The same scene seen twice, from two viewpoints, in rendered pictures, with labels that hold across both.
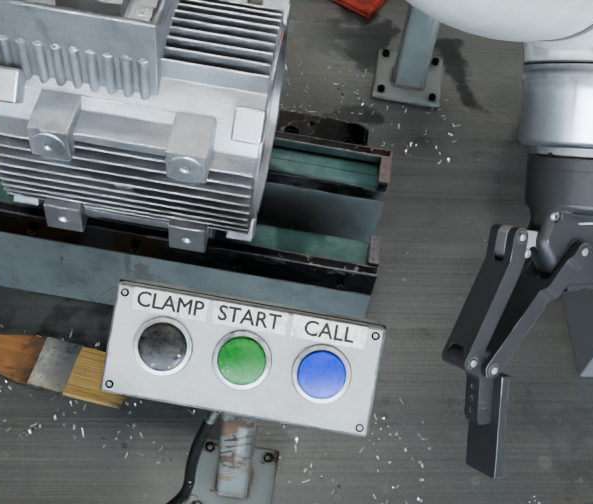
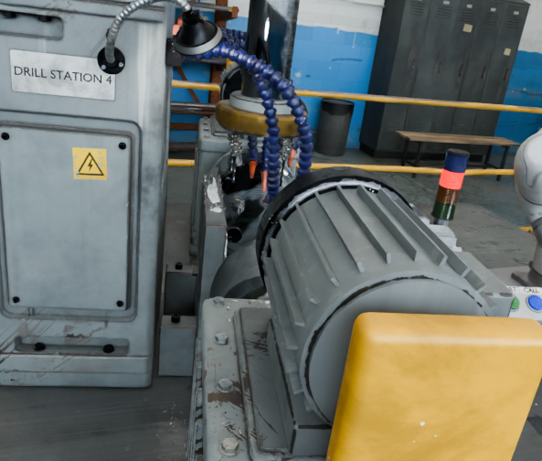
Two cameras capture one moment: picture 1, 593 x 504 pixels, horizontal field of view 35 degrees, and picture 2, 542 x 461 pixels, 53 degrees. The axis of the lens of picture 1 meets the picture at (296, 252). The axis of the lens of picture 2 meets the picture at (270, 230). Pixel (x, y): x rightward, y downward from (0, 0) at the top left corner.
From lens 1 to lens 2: 0.84 m
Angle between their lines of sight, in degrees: 34
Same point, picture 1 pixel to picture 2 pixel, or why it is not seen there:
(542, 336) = not seen: hidden behind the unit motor
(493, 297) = not seen: outside the picture
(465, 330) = not seen: outside the picture
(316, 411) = (538, 315)
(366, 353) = not seen: outside the picture
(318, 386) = (537, 305)
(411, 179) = not seen: hidden behind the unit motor
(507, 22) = not seen: outside the picture
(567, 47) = not seen: outside the picture
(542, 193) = not seen: outside the picture
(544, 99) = not seen: outside the picture
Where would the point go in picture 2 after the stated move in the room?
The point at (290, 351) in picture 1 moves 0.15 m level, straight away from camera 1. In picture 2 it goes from (523, 297) to (484, 262)
